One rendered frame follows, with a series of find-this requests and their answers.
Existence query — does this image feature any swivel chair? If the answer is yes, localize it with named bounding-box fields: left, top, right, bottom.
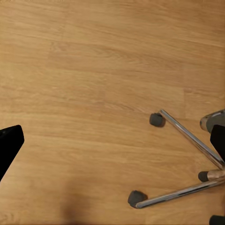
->
left=128, top=109, right=225, bottom=225

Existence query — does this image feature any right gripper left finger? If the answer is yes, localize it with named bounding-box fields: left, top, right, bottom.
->
left=0, top=125, right=24, bottom=181

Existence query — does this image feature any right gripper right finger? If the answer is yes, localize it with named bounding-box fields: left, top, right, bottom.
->
left=207, top=125, right=225, bottom=162

